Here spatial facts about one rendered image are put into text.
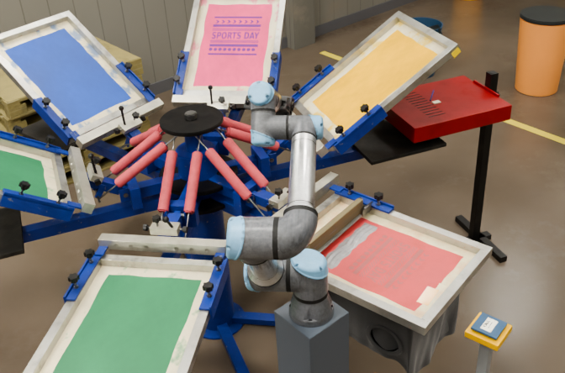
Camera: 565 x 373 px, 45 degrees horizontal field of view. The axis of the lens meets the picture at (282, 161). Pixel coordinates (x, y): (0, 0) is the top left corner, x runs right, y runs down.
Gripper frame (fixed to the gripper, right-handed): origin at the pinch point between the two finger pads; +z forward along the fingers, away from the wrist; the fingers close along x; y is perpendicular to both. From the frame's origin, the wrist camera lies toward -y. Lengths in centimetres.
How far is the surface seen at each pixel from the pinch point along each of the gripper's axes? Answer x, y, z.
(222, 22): 76, -88, 165
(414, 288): -55, 53, 54
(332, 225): -36, 15, 66
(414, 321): -66, 56, 34
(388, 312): -64, 46, 37
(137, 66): 60, -188, 262
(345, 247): -45, 21, 70
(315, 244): -45, 10, 58
